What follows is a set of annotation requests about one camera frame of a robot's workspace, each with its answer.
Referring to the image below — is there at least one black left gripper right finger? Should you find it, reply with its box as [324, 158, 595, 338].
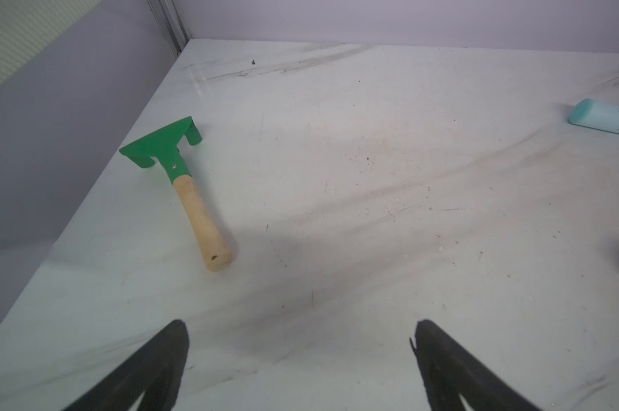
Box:
[412, 320, 537, 410]

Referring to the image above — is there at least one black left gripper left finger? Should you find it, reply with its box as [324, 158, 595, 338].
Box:
[66, 320, 190, 410]

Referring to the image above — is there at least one white two-tier mesh shelf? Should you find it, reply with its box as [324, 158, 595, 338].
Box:
[0, 0, 100, 86]

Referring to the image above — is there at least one green hoe wooden handle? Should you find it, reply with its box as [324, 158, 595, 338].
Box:
[118, 115, 234, 273]

